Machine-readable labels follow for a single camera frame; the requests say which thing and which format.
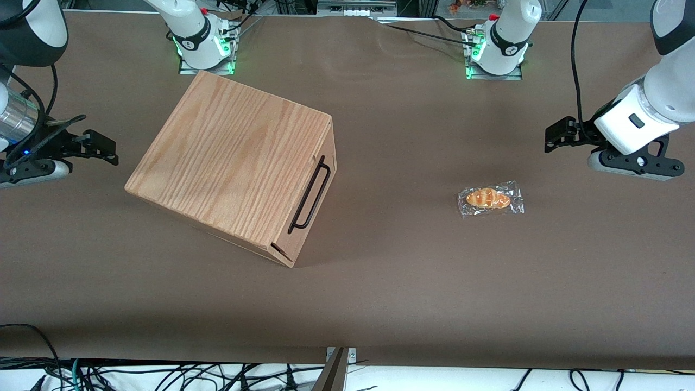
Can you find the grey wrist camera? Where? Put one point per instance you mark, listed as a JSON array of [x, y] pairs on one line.
[[624, 164], [32, 172]]

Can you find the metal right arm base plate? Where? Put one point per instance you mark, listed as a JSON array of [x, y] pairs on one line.
[[187, 68]]

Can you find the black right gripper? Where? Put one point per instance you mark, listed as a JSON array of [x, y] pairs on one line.
[[56, 142]]

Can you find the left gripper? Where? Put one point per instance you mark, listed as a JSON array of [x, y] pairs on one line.
[[582, 132]]

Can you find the metal bracket at table edge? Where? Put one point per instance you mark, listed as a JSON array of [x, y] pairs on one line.
[[336, 369]]

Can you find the aluminium frame rail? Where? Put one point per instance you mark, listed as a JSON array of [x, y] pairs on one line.
[[355, 6]]

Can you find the bread roll in plastic wrap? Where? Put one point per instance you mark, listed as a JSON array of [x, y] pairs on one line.
[[488, 199]]

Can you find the brown table cover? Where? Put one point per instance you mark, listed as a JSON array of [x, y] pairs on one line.
[[434, 298]]

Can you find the wooden drawer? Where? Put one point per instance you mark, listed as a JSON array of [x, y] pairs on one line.
[[321, 142]]

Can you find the wooden oak cabinet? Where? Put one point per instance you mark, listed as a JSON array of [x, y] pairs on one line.
[[228, 157]]

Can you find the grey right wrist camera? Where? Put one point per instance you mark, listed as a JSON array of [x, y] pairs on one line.
[[32, 172]]

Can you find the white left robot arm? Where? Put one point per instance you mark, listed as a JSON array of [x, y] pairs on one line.
[[670, 81]]

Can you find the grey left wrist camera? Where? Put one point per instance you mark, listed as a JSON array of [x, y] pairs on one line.
[[624, 164]]

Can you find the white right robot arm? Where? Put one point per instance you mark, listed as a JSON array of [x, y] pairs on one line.
[[46, 21]]

